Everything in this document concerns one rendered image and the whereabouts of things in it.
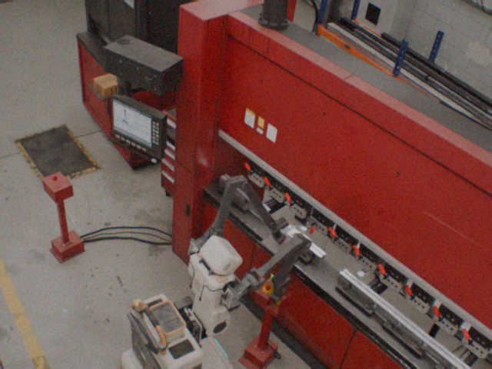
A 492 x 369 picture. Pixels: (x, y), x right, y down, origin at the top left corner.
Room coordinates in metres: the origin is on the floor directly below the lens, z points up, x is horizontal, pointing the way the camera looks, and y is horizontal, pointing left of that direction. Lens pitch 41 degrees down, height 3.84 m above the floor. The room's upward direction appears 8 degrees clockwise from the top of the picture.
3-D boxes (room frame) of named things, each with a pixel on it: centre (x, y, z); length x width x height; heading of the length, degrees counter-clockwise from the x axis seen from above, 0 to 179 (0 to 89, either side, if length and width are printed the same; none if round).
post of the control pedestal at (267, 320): (2.51, -0.32, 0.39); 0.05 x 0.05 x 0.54; 56
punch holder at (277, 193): (3.05, -0.27, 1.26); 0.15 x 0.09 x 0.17; 47
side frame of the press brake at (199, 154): (3.69, 0.16, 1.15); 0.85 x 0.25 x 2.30; 137
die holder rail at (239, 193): (3.27, -0.03, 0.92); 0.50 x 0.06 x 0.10; 47
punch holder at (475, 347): (1.97, -1.45, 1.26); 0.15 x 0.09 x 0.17; 47
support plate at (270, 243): (2.79, -0.34, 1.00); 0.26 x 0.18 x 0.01; 137
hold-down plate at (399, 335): (2.18, -1.14, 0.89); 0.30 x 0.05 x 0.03; 47
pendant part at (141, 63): (3.44, 0.77, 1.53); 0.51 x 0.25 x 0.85; 63
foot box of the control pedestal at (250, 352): (2.49, -0.30, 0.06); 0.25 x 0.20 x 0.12; 146
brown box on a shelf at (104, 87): (4.41, 1.32, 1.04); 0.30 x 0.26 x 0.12; 38
